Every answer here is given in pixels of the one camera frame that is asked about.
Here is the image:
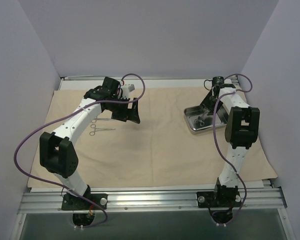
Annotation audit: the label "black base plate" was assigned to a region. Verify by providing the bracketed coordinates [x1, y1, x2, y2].
[61, 193, 108, 211]
[196, 191, 242, 208]

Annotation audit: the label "aluminium front rail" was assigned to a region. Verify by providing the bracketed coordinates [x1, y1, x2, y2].
[18, 185, 287, 214]

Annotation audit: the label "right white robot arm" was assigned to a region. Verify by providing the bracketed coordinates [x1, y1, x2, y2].
[201, 76, 260, 207]

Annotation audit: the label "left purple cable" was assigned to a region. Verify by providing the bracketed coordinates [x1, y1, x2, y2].
[14, 73, 146, 228]

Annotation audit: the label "aluminium right side rail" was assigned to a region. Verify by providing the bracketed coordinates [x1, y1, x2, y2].
[230, 75, 240, 86]

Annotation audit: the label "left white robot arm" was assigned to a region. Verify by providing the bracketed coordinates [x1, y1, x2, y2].
[39, 77, 141, 210]

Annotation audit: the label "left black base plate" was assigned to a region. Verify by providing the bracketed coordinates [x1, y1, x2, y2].
[61, 193, 108, 211]

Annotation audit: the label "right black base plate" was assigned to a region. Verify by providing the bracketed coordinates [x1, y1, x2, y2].
[196, 191, 242, 208]

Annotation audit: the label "stainless steel instrument tray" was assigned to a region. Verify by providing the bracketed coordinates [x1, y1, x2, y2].
[183, 105, 229, 134]

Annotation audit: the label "purple cable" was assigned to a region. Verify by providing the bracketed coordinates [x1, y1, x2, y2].
[14, 73, 146, 228]
[212, 74, 254, 223]

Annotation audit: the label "steel surgical scissors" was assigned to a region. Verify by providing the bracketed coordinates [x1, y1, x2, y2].
[91, 117, 114, 124]

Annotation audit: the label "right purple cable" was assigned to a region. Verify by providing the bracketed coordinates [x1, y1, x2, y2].
[212, 74, 254, 223]

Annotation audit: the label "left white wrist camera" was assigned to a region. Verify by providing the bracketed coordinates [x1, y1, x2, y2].
[121, 84, 135, 99]

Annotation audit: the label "aluminium rail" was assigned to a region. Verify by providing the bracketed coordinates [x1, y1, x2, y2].
[18, 185, 287, 214]
[230, 75, 240, 86]

